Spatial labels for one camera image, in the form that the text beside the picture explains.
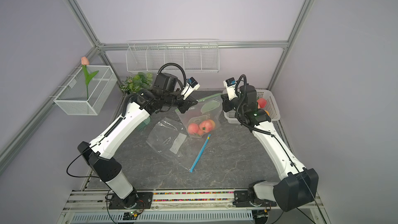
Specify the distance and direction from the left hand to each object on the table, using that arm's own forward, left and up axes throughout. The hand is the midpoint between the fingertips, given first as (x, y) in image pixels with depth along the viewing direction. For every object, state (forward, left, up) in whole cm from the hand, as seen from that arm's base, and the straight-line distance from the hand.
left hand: (195, 101), depth 71 cm
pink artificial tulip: (+21, +56, +2) cm, 59 cm away
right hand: (+5, -14, -2) cm, 15 cm away
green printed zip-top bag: (+6, -3, -24) cm, 25 cm away
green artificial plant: (+24, +32, -7) cm, 41 cm away
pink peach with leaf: (-1, -5, -21) cm, 21 cm away
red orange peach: (+1, -8, -23) cm, 24 cm away
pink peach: (-2, +2, -20) cm, 21 cm away
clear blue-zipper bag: (-1, +16, -31) cm, 35 cm away
